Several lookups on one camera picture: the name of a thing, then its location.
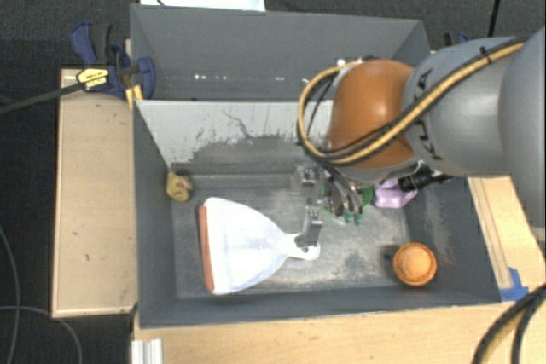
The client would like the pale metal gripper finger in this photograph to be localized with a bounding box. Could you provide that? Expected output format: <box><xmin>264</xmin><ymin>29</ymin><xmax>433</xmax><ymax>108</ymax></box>
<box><xmin>294</xmin><ymin>205</ymin><xmax>324</xmax><ymax>253</ymax></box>
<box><xmin>298</xmin><ymin>165</ymin><xmax>325</xmax><ymax>188</ymax></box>

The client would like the pale purple plastic object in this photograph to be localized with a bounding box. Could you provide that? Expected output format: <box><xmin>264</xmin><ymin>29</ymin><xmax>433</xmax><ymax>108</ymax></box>
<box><xmin>374</xmin><ymin>177</ymin><xmax>420</xmax><ymax>211</ymax></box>

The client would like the white dustpan with red-brown edge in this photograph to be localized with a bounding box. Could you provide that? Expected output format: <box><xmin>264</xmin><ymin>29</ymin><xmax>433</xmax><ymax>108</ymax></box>
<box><xmin>196</xmin><ymin>196</ymin><xmax>322</xmax><ymax>297</ymax></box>

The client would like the orange ball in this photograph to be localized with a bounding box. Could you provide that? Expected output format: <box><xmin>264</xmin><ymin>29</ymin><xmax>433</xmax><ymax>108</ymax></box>
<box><xmin>392</xmin><ymin>241</ymin><xmax>439</xmax><ymax>287</ymax></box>

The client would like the grey metal bin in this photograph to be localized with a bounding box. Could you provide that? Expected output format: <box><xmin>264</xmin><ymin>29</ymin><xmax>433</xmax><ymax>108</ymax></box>
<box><xmin>129</xmin><ymin>3</ymin><xmax>502</xmax><ymax>329</ymax></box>

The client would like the yellow toy animal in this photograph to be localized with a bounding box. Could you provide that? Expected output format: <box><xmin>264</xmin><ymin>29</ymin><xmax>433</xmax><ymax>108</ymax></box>
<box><xmin>165</xmin><ymin>170</ymin><xmax>195</xmax><ymax>204</ymax></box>

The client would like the pale wood flat board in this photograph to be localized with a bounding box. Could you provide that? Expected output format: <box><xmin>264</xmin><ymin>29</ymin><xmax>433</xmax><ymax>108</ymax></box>
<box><xmin>51</xmin><ymin>67</ymin><xmax>140</xmax><ymax>319</ymax></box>

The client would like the black cylinder on white bracket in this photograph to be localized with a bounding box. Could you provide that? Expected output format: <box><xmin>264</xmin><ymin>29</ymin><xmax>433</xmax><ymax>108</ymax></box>
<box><xmin>398</xmin><ymin>160</ymin><xmax>454</xmax><ymax>190</ymax></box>

